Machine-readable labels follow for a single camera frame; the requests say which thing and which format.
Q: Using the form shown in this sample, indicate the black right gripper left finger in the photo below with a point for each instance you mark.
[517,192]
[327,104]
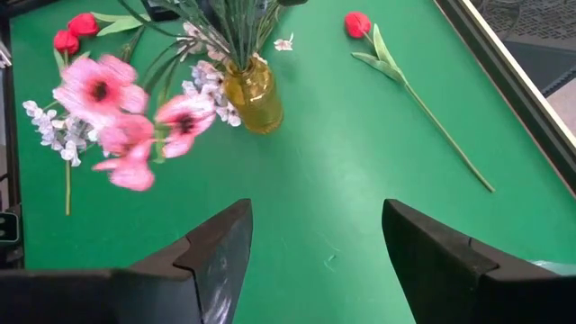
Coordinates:
[211,270]

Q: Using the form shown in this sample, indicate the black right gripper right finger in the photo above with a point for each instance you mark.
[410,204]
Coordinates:
[441,279]

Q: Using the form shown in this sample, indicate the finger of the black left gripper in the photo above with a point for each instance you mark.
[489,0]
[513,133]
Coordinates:
[292,2]

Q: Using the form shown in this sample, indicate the red artificial tulip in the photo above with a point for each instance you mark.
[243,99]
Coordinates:
[66,42]
[357,24]
[83,24]

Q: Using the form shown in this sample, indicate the yellow glass vase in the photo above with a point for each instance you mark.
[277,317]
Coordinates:
[254,99]

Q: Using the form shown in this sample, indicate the black computer tower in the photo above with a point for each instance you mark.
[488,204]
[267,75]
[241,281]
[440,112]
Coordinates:
[540,27]

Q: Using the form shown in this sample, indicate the small black depth camera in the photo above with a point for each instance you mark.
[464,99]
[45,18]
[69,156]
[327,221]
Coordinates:
[9,227]

